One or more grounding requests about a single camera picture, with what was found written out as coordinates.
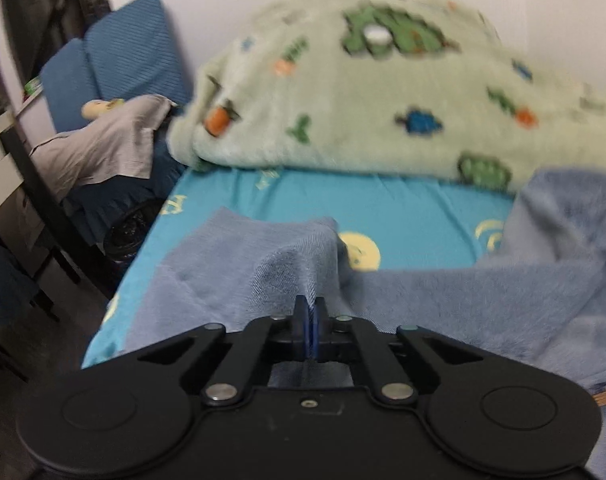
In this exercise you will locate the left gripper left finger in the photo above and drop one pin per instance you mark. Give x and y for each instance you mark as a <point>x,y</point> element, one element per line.
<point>301,328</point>

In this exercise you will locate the blue cushioned sofa chair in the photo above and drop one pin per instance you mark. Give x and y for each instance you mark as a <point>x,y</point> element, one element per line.
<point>130,52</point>

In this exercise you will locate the yellow plush toy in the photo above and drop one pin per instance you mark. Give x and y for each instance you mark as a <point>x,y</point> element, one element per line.
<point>93,109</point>

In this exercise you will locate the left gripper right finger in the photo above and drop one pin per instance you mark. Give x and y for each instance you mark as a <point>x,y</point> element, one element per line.
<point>318,330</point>

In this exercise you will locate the light blue fleece garment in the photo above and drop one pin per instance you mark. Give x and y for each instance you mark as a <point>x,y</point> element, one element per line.
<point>488,372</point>

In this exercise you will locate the grey cloth on chair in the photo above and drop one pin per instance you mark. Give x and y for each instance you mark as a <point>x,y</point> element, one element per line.
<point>119,143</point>

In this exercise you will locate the green dinosaur fleece blanket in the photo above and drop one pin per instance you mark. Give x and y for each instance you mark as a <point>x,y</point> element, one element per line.
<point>404,87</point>

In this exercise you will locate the black round bin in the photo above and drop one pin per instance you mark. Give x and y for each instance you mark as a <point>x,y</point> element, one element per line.
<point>127,234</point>

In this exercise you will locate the turquoise patterned bed sheet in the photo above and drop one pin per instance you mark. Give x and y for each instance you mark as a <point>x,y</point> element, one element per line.
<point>387,223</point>

